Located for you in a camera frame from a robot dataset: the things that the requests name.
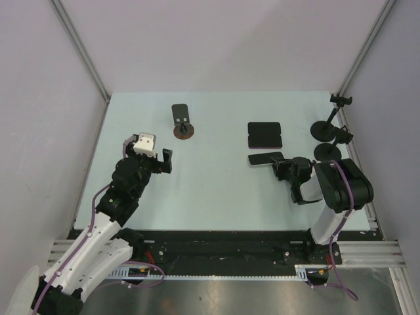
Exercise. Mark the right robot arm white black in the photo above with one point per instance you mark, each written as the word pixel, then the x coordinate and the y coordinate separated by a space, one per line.
pixel 340 184

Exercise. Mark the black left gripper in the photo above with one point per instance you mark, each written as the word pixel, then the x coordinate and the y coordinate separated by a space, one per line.
pixel 159 166

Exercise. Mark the aluminium frame post left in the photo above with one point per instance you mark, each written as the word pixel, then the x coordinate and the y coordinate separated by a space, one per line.
pixel 77 43

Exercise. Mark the black smartphone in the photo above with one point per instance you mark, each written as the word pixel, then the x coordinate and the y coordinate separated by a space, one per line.
pixel 264 128

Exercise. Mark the aluminium frame post right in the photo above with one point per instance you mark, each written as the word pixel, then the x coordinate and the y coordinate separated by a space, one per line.
pixel 367 45

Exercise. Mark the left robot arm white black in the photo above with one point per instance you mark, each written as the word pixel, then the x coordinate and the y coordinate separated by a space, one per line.
pixel 105 243

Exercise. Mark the white slotted cable duct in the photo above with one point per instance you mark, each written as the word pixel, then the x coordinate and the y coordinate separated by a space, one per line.
pixel 139 273

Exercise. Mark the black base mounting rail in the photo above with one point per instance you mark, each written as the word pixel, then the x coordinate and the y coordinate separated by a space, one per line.
pixel 233 253

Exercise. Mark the wooden base phone stand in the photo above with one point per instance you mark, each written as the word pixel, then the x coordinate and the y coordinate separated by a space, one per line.
pixel 183 129

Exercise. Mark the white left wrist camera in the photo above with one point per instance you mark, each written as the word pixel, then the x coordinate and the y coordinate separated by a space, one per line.
pixel 145 145

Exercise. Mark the black ball-joint phone stand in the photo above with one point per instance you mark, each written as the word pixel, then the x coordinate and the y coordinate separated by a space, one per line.
pixel 329 151

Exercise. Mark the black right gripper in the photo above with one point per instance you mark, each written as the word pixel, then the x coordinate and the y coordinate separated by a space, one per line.
pixel 281 165

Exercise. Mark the dark glossy smartphone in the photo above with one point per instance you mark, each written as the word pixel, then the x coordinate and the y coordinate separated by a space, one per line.
pixel 264 158

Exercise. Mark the black phone stand round base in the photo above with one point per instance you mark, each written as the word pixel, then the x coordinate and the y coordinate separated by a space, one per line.
pixel 323 130

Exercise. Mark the purple smartphone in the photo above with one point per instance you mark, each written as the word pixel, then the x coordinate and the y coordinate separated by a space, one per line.
pixel 264 141

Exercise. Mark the aluminium frame post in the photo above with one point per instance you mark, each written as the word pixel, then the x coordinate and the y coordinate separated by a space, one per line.
pixel 367 45
pixel 77 43

